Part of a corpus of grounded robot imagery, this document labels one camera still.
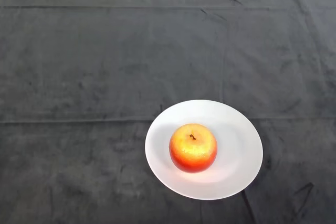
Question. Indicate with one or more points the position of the red yellow apple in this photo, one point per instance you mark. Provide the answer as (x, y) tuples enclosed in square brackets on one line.
[(193, 150)]

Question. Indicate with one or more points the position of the white round plate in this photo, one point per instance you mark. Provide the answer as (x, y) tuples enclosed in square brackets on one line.
[(236, 150)]

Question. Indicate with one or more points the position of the black cloth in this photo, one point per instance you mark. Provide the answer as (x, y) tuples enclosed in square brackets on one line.
[(131, 58)]

